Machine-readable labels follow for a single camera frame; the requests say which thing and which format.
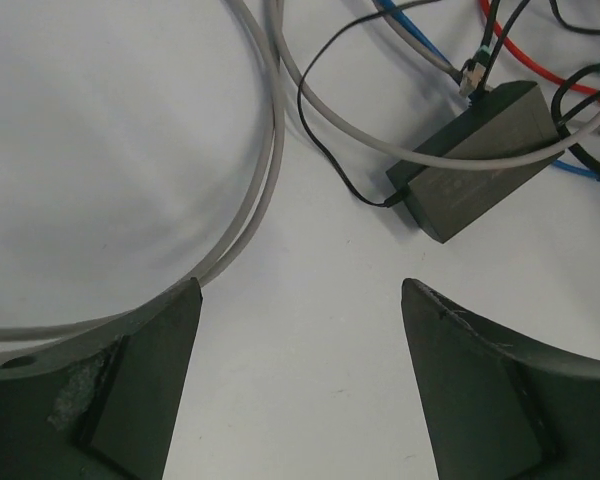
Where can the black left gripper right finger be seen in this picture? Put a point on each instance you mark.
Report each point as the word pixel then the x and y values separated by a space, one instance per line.
pixel 499 404

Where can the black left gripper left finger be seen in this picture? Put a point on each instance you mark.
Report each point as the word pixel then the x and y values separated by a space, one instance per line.
pixel 101 405

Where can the black ethernet cable teal plug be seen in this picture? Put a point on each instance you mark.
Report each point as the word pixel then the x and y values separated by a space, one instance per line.
pixel 489 10

